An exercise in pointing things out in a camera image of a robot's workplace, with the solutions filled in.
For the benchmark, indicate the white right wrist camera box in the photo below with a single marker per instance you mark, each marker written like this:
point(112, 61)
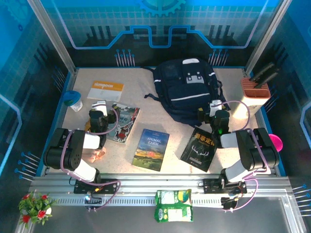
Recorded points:
point(215, 105)

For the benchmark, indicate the aluminium frame post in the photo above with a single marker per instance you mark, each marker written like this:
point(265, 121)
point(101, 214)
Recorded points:
point(266, 36)
point(52, 36)

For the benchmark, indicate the pink plastic cup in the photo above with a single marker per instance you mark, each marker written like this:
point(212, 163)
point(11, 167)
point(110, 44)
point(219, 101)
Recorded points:
point(277, 143)

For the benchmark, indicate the white cup with blue lid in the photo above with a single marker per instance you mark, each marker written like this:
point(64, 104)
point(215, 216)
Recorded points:
point(74, 102)

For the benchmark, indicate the pink pencil case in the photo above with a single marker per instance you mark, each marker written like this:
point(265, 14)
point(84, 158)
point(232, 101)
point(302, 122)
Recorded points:
point(97, 155)

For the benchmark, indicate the navy blue backpack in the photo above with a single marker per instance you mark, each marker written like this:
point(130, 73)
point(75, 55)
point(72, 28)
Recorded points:
point(187, 89)

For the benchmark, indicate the green snack bag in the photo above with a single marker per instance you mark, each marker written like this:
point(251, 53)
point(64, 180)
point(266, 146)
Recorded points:
point(173, 206)

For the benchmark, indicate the Animal Farm book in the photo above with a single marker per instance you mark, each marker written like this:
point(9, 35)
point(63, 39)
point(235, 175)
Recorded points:
point(150, 150)

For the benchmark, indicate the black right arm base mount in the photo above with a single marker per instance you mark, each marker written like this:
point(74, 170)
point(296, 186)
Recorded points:
point(211, 185)

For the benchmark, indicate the orange white notebook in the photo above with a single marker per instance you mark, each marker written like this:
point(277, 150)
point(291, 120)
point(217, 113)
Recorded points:
point(105, 91)

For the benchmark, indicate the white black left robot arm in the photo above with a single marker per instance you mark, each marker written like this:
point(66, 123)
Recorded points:
point(90, 142)

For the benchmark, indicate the black antler cover book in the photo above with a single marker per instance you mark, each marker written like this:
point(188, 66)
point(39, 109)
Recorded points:
point(199, 150)

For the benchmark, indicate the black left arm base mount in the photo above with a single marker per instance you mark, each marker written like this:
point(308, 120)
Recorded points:
point(80, 187)

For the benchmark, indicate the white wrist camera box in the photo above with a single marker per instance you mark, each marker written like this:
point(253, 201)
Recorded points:
point(100, 106)
point(215, 105)

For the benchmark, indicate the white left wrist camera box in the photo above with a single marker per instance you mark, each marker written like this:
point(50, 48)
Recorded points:
point(100, 106)

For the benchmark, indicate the illustrated children's storybook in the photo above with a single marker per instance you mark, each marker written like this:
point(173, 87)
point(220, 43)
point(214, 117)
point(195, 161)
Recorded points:
point(126, 121)

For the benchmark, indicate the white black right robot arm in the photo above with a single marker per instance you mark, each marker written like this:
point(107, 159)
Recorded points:
point(228, 140)

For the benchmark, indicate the artificial red flower plant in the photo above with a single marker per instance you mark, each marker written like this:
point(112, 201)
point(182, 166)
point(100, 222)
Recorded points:
point(36, 208)

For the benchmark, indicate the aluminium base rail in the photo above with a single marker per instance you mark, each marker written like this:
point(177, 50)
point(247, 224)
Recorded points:
point(155, 180)

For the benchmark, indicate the orange white knife block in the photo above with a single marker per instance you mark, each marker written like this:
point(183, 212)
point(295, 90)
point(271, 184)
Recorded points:
point(250, 102)

